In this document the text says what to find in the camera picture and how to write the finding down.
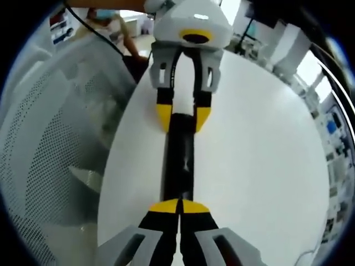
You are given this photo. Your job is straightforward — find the black cable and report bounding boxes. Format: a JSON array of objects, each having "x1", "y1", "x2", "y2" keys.
[{"x1": 64, "y1": 0, "x2": 126, "y2": 59}]

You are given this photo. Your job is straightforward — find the black remote control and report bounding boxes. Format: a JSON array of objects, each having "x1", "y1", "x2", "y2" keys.
[{"x1": 160, "y1": 112, "x2": 196, "y2": 202}]

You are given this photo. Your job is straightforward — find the wall poster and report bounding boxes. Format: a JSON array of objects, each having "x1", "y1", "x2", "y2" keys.
[{"x1": 49, "y1": 7, "x2": 76, "y2": 45}]

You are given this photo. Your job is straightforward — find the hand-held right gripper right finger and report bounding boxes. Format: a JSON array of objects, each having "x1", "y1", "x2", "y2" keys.
[{"x1": 179, "y1": 198, "x2": 268, "y2": 266}]

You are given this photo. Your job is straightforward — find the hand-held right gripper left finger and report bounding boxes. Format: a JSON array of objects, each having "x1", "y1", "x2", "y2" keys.
[{"x1": 95, "y1": 198, "x2": 181, "y2": 266}]

